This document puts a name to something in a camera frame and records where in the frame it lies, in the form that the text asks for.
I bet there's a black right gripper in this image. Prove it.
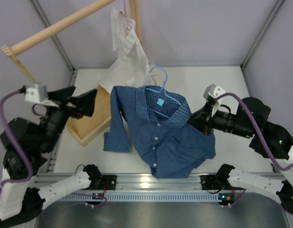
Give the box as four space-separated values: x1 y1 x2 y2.
183 101 255 140

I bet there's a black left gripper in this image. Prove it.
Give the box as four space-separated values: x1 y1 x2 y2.
40 85 99 152

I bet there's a blue checked shirt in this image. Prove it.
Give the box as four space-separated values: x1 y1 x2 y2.
104 86 216 179

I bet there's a blue wire hanger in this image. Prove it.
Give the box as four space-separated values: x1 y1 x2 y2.
145 65 186 119

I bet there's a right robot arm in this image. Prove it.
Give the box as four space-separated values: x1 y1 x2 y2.
188 93 293 215

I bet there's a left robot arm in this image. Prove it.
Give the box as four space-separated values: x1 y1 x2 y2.
0 84 102 228

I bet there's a white shirt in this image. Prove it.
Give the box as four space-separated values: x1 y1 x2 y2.
98 9 155 93

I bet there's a wooden clothes rack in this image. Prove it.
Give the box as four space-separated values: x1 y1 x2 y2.
0 0 158 147

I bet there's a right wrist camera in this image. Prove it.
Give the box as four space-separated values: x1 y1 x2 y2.
203 84 226 117

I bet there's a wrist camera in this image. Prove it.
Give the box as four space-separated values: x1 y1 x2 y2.
203 84 226 117
24 83 48 104

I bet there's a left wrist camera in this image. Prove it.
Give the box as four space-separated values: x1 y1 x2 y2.
24 83 48 104

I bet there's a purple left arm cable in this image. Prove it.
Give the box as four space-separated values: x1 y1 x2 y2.
0 89 108 214

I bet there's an aluminium frame post left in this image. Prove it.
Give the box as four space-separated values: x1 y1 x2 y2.
29 0 76 173

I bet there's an aluminium frame post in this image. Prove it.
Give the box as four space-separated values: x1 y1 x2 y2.
240 0 286 71
29 0 76 173

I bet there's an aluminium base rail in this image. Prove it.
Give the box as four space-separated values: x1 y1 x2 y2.
34 172 280 190

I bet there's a slotted cable duct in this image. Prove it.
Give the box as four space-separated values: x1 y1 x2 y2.
63 191 232 202

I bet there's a pink wire hanger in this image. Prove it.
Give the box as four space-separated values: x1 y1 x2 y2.
122 0 137 34

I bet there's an aluminium frame post right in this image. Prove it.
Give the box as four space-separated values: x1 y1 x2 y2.
240 0 286 71

